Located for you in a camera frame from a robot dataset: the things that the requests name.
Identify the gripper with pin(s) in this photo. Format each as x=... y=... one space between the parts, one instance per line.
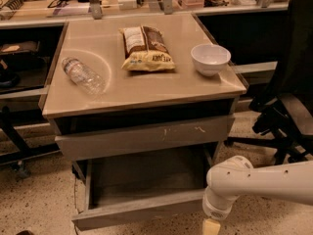
x=213 y=210

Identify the grey drawer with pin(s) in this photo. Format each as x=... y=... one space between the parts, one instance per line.
x=143 y=186
x=144 y=138

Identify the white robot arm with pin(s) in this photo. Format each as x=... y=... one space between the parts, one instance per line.
x=236 y=177

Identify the grey top drawer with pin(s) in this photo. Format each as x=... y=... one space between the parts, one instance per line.
x=144 y=138

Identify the beige drawer cabinet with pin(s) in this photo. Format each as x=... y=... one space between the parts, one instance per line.
x=135 y=98

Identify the black office chair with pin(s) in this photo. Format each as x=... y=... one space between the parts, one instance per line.
x=285 y=105

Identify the white bowl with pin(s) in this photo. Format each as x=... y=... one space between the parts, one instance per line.
x=210 y=59

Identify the yellow brown chip bag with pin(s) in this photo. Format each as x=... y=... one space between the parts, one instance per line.
x=145 y=50

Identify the clear plastic water bottle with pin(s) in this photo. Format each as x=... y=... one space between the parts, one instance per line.
x=83 y=76

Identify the black wheeled stand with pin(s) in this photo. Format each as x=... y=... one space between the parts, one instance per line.
x=8 y=122

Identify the long background desk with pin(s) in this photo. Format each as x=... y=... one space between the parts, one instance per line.
x=147 y=11

